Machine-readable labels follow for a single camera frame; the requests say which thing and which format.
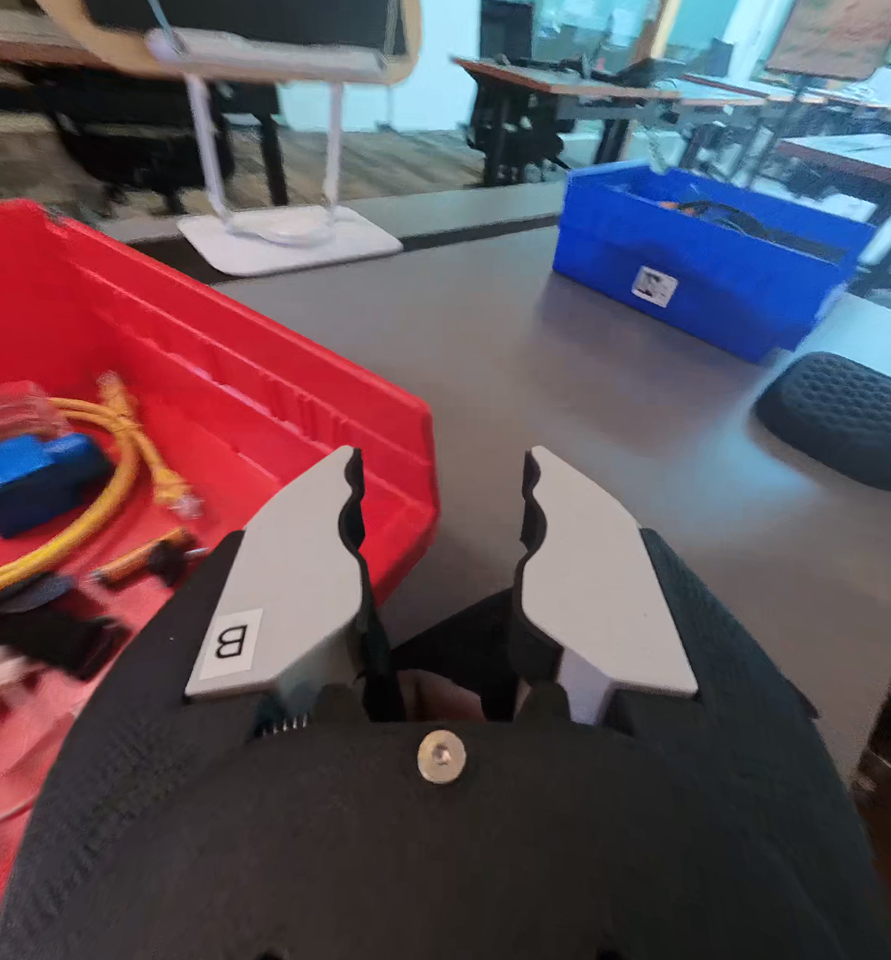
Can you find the black mesh wrist rest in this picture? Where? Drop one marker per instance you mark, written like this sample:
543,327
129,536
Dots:
843,420

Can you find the blue storage bin white label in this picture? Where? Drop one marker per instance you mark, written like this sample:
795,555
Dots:
730,292

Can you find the black office chair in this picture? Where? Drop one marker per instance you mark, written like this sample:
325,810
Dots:
138,142
513,135

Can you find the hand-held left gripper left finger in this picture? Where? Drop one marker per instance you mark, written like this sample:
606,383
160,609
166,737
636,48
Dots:
288,592

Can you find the person's left hand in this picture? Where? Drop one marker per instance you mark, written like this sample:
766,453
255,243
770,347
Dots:
445,697

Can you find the black fabric piece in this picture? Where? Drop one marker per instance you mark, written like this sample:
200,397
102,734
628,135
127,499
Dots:
55,637

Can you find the grey desk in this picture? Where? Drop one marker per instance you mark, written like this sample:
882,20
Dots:
565,375

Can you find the red storage bin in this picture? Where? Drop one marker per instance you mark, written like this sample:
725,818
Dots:
190,360

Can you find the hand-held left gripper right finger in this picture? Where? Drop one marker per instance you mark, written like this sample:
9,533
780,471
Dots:
603,600

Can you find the clear plastic packet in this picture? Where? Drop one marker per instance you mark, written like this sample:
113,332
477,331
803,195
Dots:
10,412

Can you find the wooden office desk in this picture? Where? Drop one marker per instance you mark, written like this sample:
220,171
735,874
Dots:
550,81

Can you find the black panel desk lamp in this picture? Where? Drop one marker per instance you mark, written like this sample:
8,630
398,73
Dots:
288,240

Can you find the blue square plastic tube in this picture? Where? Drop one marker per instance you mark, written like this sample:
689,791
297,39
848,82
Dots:
33,480

